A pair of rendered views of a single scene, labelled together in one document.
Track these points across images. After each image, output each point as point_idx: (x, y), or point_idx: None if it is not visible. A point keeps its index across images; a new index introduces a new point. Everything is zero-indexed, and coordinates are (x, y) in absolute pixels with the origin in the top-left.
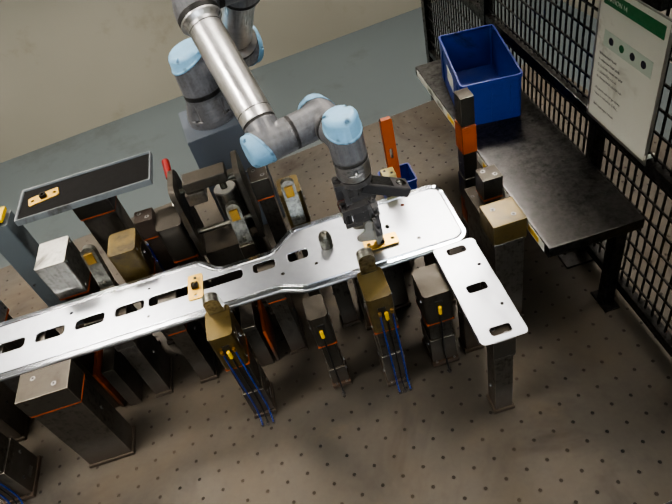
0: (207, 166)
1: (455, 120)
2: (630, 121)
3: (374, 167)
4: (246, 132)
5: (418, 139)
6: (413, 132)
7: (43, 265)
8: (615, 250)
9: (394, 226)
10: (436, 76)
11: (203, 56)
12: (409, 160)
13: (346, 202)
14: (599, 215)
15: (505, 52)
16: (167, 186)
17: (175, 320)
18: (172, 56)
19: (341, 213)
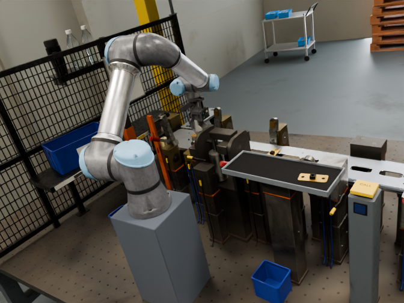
0: (216, 133)
1: (126, 129)
2: (134, 88)
3: (101, 254)
4: (209, 77)
5: (64, 251)
6: (55, 258)
7: (339, 157)
8: None
9: (187, 139)
10: (64, 175)
11: (189, 61)
12: (89, 242)
13: (203, 106)
14: (157, 113)
15: (70, 135)
16: (243, 131)
17: (292, 147)
18: (144, 147)
19: (207, 109)
